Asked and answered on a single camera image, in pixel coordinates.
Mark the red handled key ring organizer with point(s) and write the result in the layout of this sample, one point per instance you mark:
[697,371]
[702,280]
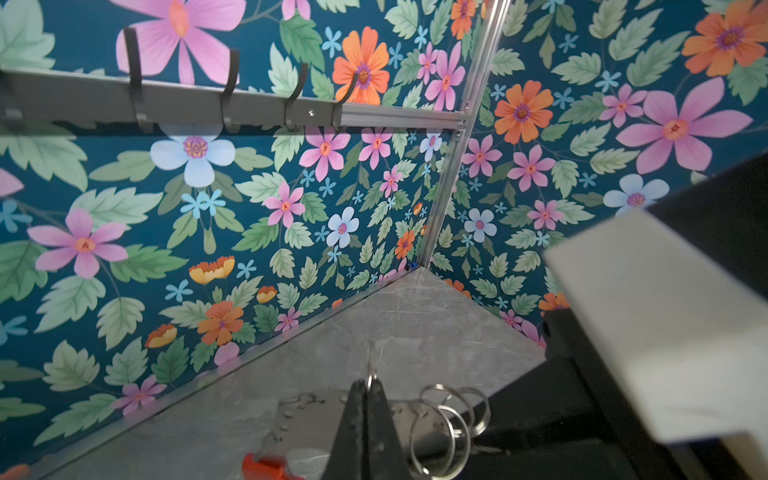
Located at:
[436,430]

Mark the grey wall hook rack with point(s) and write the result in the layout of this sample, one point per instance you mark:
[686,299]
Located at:
[48,96]

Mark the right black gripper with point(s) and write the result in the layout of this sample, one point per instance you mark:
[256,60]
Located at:
[568,419]

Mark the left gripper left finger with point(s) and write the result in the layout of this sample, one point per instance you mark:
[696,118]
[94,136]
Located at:
[348,458]

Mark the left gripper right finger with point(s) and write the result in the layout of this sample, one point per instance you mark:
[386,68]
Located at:
[384,458]

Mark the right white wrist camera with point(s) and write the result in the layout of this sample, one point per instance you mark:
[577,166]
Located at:
[685,341]

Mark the aluminium cage frame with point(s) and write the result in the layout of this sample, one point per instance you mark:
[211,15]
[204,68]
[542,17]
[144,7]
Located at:
[461,122]

